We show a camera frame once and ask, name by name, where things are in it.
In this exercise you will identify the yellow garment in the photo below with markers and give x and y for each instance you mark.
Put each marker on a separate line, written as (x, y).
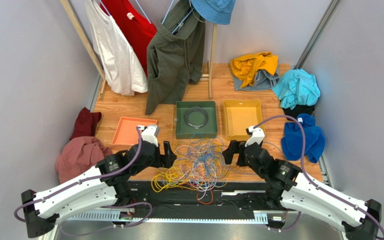
(246, 66)

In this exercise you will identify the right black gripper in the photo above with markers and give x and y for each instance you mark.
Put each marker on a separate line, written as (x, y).
(239, 154)

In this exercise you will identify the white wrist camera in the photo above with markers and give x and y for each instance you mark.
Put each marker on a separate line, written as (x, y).
(147, 134)
(256, 136)

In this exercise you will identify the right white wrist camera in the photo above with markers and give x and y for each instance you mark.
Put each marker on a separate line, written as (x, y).
(256, 136)

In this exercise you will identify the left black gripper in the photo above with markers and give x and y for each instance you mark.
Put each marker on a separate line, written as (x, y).
(166, 160)

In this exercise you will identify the white tank top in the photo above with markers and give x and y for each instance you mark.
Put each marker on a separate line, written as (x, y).
(123, 70)

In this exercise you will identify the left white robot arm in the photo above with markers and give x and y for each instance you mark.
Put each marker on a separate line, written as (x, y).
(104, 185)

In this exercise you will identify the dark red garment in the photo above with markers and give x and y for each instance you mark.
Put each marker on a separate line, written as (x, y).
(86, 124)

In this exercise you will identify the cyan garment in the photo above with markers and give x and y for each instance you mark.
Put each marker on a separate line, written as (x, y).
(297, 87)

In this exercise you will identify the yellow plastic tray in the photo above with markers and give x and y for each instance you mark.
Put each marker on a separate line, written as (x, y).
(238, 115)

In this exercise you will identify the blue bucket hat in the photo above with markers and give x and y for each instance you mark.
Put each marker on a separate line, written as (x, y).
(215, 11)

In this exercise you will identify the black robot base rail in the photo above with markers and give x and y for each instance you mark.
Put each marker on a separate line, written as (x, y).
(233, 202)

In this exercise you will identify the aluminium corner post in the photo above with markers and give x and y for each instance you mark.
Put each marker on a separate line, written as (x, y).
(317, 33)

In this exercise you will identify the black garment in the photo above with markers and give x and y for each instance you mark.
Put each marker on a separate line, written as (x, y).
(297, 110)

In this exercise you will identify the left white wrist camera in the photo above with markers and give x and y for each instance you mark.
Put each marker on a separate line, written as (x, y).
(147, 134)

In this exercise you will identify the dusty pink garment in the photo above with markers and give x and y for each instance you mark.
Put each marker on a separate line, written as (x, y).
(78, 156)

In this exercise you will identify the grey-blue garment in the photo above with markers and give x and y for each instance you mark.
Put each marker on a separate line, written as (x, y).
(262, 81)

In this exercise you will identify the red t-shirt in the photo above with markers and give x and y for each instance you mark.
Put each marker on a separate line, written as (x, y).
(136, 28)

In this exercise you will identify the orange plastic tray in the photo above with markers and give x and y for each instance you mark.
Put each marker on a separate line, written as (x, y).
(125, 135)

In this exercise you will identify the olive green jacket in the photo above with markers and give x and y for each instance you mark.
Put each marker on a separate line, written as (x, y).
(175, 56)

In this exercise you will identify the wooden clothes rack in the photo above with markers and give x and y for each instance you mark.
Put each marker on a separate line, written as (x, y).
(102, 82)

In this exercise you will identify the green plastic tray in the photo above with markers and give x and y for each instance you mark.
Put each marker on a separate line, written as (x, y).
(196, 119)

